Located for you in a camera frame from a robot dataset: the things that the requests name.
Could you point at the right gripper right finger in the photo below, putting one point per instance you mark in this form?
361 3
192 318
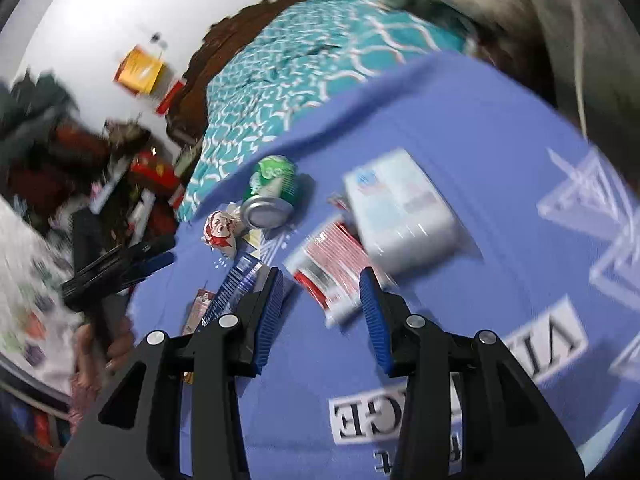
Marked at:
509 430

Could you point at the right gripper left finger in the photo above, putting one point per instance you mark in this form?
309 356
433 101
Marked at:
132 430

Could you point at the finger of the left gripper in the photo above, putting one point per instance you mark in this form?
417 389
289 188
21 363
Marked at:
140 271
125 254

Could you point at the red white wrapper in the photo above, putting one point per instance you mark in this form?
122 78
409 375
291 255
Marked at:
219 232

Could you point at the green soda can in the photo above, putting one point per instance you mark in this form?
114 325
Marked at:
272 193

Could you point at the red white printed packet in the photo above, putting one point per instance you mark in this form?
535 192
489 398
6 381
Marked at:
327 264

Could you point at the white tissue pack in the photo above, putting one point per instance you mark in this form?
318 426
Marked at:
402 220

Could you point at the brown yellow medicine box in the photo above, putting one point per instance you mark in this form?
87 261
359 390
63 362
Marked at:
196 311

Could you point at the cluttered storage shelf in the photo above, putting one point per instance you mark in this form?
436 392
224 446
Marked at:
67 182

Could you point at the carved wooden headboard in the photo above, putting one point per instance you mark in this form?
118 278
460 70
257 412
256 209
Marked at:
186 119

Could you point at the teal patterned bed quilt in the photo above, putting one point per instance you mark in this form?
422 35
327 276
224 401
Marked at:
308 54

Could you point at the blue patterned blanket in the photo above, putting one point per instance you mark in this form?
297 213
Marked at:
547 257

